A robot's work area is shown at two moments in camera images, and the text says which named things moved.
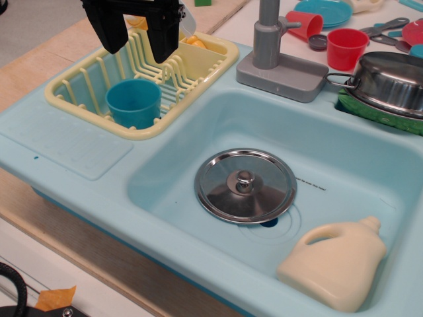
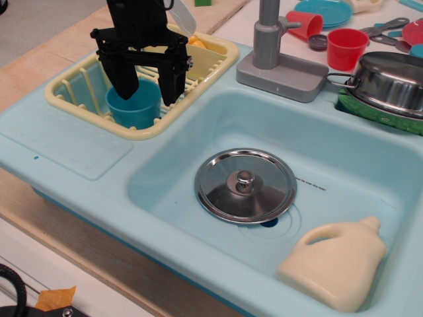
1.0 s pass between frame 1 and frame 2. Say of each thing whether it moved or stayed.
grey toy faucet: stayed
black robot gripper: moved
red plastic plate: stayed
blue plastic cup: stayed
